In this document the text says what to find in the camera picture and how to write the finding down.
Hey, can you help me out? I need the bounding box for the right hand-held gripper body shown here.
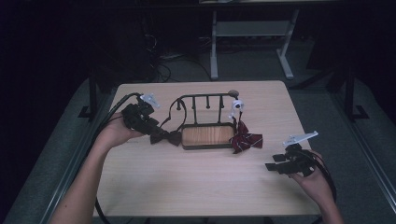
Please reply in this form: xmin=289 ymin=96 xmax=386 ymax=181
xmin=281 ymin=131 xmax=319 ymax=178

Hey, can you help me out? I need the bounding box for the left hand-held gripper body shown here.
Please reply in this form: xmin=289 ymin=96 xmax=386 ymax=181
xmin=120 ymin=92 xmax=162 ymax=135

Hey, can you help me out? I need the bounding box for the dark bow tie with strap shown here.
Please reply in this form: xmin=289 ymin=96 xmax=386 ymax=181
xmin=149 ymin=97 xmax=189 ymax=147

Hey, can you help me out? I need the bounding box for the red striped bow tie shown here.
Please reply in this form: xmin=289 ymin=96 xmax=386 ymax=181
xmin=228 ymin=98 xmax=264 ymax=155

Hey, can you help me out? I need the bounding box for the black hook rack wooden base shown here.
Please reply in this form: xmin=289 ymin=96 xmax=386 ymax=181
xmin=176 ymin=90 xmax=241 ymax=151

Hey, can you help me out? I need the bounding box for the person's left hand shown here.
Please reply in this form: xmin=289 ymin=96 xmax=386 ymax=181
xmin=94 ymin=112 xmax=146 ymax=151

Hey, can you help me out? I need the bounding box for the person's right hand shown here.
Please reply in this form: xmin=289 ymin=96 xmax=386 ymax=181
xmin=289 ymin=150 xmax=336 ymax=208

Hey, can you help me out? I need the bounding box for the black metal stand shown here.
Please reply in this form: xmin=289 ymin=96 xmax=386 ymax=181
xmin=78 ymin=66 xmax=101 ymax=121
xmin=342 ymin=62 xmax=371 ymax=123

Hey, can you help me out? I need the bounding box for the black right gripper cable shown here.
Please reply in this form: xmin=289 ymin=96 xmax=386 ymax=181
xmin=307 ymin=150 xmax=338 ymax=203

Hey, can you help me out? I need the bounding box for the tangle of floor cables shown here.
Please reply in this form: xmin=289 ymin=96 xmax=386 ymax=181
xmin=139 ymin=17 xmax=213 ymax=84

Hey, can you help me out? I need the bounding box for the white metal desk frame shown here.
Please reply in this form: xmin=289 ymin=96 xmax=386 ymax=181
xmin=199 ymin=0 xmax=301 ymax=81

